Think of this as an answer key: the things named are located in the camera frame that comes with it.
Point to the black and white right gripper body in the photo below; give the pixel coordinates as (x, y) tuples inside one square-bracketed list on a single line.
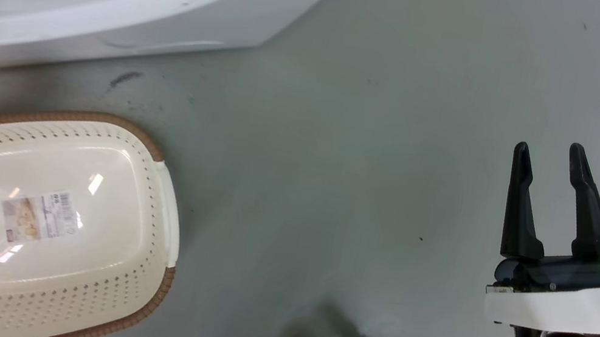
[(573, 297)]

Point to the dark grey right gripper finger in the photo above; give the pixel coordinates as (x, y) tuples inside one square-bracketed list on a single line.
[(589, 210), (519, 213)]

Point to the cream perforated laundry basket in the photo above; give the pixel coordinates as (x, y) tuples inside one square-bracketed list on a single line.
[(93, 255)]

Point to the printed label sticker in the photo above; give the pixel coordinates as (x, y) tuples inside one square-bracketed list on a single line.
[(40, 216)]

